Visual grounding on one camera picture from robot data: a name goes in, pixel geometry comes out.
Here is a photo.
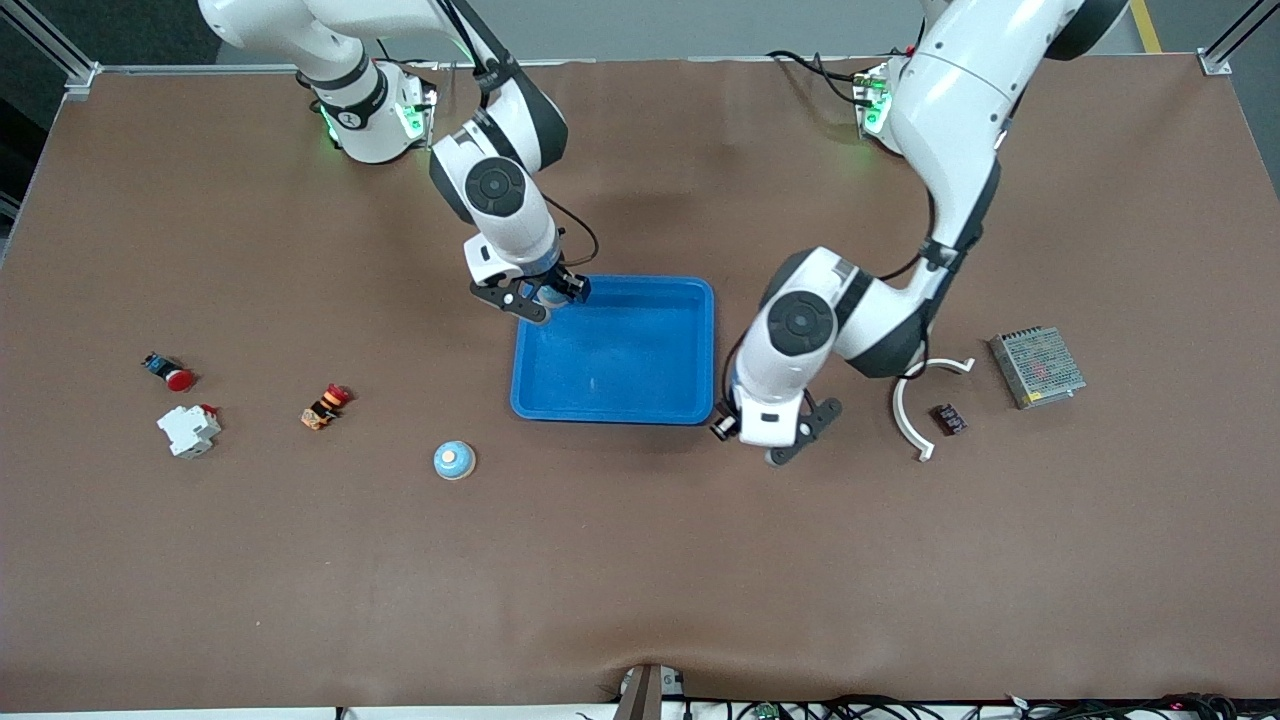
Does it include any blue plastic tray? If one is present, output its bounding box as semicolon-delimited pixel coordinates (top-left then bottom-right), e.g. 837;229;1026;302
510;274;717;426

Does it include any perforated metal power supply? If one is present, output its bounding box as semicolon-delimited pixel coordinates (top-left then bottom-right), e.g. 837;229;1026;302
988;325;1088;411

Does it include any white circuit breaker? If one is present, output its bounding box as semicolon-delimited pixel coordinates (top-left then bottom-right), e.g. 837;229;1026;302
156;403;223;460

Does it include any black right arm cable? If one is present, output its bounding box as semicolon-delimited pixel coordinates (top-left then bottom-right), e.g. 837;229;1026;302
430;0;601;271

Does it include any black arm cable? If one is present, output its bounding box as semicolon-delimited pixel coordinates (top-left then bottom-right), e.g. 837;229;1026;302
880;185;1001;381
430;0;601;271

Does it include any white plastic half ring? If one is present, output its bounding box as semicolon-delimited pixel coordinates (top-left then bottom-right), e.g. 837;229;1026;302
892;357;976;463

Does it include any orange red emergency switch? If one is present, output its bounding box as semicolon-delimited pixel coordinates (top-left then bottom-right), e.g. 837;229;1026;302
300;383;353;432

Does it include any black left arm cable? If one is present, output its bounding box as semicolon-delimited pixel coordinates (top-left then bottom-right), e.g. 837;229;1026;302
880;185;1001;381

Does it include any metal table edge bracket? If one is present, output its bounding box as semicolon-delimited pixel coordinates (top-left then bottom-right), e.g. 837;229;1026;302
612;662;689;720

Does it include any red push button switch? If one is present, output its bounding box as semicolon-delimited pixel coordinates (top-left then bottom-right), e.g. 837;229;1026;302
142;352;197;393

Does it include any aluminium frame post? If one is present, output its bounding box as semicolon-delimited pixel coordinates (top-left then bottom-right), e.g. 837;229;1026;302
0;0;103;101
1198;0;1280;77

